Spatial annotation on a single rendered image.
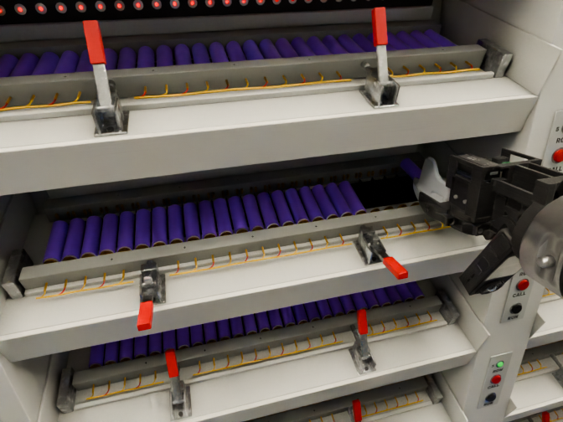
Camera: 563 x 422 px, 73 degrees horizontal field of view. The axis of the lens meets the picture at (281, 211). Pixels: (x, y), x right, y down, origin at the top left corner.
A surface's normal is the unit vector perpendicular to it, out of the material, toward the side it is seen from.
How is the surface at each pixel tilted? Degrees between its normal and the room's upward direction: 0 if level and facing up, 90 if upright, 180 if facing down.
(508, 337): 90
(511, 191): 90
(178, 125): 18
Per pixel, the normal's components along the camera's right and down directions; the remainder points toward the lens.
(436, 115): 0.24, 0.67
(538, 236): -0.94, -0.15
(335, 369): 0.03, -0.73
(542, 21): -0.97, 0.15
